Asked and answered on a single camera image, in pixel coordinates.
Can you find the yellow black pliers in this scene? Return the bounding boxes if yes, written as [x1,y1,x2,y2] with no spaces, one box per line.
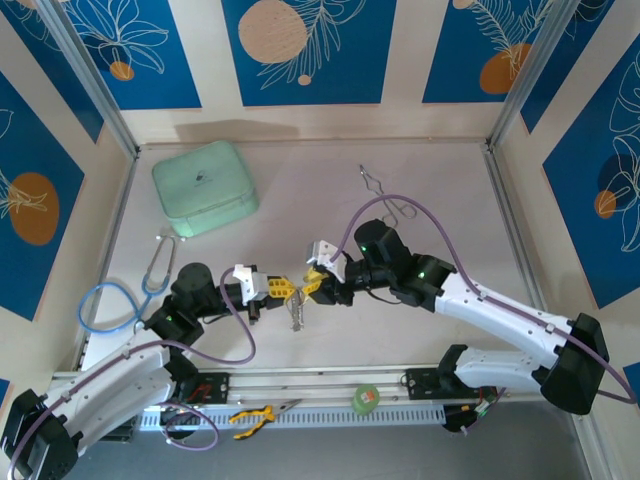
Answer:
[228,398,304,441]

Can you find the blue panel beige circle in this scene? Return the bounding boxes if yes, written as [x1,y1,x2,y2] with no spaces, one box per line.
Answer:
[222,0,399,107]

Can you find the aluminium side rail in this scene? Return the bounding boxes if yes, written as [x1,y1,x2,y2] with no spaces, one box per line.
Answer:
[482,142,564,364]
[74,149,140,374]

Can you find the green tape roll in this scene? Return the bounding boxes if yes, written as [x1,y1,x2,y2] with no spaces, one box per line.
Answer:
[352,383,381,416]

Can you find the blue panel leaf lines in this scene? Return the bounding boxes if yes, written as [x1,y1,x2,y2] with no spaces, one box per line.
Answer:
[0,0,105,146]
[519,0,640,136]

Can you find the blue panel orange circle fern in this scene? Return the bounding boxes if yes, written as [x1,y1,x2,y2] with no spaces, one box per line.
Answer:
[422,0,584,105]

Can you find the blue panel dark circle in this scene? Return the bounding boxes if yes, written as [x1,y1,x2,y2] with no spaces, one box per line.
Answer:
[542,47,640,311]

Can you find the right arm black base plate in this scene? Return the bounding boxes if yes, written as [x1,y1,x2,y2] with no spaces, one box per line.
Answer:
[403,368,446,401]

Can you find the blue panel large orange oval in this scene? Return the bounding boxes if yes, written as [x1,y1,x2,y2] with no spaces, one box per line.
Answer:
[0,69,86,322]

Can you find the aluminium front rail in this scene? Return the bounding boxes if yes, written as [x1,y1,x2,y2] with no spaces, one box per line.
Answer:
[52,362,594,404]

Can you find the metal wire clamp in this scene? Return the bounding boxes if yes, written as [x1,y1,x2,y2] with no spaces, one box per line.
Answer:
[357,163,419,224]

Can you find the black ribbed block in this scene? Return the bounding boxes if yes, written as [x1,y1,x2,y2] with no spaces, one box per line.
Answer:
[102,418,137,444]

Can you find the white slotted cable duct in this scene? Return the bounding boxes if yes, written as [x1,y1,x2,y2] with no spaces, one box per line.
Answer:
[138,403,447,430]

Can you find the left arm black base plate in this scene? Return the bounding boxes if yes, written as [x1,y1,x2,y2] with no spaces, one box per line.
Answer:
[172,372,231,404]

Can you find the blue panel white flower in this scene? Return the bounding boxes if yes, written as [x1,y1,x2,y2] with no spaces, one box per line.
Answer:
[59,0,204,111]

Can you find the blue stethoscope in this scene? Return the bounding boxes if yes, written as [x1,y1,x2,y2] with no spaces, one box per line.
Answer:
[76,230,189,347]

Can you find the aluminium corner post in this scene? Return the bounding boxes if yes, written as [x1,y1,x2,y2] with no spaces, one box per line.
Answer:
[37,0,142,160]
[487,0,586,151]

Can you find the mint green zip case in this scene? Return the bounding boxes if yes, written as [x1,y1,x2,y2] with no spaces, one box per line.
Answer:
[151,139,261,239]

